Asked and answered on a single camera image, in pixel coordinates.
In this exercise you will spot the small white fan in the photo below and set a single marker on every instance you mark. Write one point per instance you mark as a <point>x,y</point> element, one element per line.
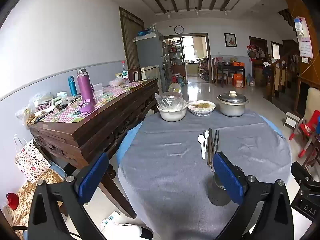
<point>175,88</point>

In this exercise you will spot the orange box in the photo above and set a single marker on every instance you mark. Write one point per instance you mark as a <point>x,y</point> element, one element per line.
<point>237,63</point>

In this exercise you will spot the pink checkered cloth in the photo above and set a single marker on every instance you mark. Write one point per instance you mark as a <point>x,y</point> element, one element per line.
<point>115,95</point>

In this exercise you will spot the patterned shopping bag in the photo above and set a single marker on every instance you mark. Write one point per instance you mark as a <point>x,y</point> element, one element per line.
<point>30,160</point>

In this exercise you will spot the blue items on refrigerator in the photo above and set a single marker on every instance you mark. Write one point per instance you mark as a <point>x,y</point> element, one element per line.
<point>143,33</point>

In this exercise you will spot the purple thermos lid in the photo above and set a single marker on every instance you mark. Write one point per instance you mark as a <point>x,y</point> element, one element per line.
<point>86,107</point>

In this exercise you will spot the round wall clock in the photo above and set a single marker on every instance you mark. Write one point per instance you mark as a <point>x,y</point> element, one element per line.
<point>179,29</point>

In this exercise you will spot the metal utensil holder cup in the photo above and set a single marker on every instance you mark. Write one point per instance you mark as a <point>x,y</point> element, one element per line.
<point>220,195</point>

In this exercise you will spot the red-capped water bottle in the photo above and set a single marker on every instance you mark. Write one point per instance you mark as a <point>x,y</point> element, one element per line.
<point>124,71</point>

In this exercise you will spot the beige sofa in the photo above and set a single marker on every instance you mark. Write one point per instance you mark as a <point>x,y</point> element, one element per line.
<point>313,100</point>

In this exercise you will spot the clear plastic-wrapped bowl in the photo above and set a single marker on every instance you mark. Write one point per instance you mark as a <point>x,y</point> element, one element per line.
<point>170,100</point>

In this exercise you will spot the dark wooden sideboard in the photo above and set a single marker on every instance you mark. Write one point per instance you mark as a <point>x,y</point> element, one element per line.
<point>100,135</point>

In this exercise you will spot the brown wooden door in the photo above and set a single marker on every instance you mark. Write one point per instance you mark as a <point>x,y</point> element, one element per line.
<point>130,37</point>

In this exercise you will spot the red round object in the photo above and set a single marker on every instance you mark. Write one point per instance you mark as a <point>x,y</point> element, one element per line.
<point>12,201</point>

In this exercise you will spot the pile of snack bags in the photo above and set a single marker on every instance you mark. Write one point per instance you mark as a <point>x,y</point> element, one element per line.
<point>35,107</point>

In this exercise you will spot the white chest freezer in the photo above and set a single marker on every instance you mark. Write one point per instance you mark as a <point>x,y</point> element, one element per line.
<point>150,72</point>

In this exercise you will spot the plastic bag of food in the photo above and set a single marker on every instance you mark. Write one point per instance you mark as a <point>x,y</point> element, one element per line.
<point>116,82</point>

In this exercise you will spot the red child chair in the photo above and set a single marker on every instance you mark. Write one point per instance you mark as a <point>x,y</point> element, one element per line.
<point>308,127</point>

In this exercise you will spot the white plastic spoon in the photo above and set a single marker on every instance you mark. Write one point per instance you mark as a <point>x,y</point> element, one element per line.
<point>207,133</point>
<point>201,139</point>

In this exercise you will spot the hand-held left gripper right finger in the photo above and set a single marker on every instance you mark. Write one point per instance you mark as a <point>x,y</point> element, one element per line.
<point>227,180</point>

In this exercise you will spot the dark dining table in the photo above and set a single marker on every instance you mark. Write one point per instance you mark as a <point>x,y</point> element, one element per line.
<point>226,68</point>

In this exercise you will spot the white step stool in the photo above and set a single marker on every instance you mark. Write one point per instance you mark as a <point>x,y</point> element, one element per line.
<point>291,120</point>

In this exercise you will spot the framed picture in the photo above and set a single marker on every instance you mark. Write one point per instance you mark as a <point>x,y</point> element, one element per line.
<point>230,40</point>

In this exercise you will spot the metal pot lid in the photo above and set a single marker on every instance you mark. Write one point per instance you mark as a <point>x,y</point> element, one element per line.
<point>232,98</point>

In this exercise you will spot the purple thermos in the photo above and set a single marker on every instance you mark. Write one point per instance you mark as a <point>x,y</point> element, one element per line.
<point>85,87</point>

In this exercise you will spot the pink wall calendar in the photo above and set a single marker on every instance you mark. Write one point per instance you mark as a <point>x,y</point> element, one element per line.
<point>305,42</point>

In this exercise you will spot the wooden stair railing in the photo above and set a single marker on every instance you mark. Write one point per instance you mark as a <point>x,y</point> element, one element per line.
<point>280,75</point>

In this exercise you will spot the bundle of dark chopsticks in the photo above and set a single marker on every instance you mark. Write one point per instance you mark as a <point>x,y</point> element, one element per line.
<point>212,142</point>

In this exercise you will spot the patterned bowl with food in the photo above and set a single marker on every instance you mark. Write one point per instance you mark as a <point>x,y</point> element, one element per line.
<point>201,106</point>

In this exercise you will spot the orange cartons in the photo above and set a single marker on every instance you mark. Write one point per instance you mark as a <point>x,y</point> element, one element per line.
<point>238,80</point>

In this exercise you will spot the metal pot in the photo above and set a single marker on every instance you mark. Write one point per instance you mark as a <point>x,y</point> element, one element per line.
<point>232,110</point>

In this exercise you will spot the clear plastic cup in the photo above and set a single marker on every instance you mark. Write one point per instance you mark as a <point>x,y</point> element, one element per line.
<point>98,90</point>

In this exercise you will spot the grey refrigerator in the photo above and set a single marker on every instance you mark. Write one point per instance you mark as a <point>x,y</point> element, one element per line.
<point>148,52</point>

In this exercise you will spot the white ceramic bowl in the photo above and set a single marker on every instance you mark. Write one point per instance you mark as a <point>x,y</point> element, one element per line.
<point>172,115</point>

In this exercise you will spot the wooden chair back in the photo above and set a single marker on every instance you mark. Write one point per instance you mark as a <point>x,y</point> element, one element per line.
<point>135,75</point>

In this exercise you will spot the teal bottle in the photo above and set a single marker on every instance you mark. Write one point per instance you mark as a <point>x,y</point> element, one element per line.
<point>72,86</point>

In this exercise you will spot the white sneaker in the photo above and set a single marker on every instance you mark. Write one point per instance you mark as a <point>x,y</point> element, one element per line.
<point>112,221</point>

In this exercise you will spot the blue table cover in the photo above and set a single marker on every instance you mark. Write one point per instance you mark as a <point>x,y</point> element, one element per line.
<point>128,140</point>

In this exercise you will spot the glass cabinet with bottles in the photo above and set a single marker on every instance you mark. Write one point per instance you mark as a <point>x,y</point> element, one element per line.
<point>172,55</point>

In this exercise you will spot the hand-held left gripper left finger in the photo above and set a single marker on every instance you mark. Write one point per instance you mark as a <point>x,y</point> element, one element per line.
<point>93,177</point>

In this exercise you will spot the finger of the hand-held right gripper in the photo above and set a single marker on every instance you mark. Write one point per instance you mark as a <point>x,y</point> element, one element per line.
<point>301,172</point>

